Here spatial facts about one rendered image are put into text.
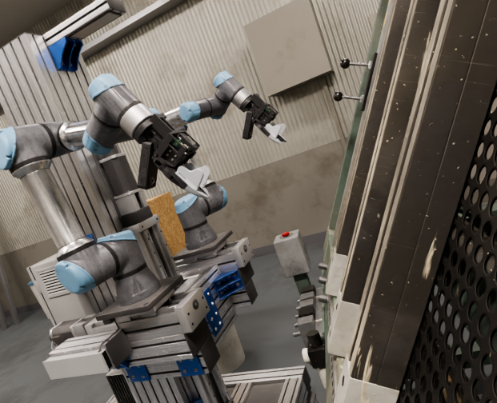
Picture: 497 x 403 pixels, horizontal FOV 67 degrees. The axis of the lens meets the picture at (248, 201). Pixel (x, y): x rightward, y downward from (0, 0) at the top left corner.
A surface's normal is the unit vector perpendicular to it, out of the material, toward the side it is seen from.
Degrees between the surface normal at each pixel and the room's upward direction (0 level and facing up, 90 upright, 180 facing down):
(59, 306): 90
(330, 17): 90
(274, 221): 90
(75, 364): 90
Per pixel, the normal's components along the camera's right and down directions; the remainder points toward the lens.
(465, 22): -0.18, 0.22
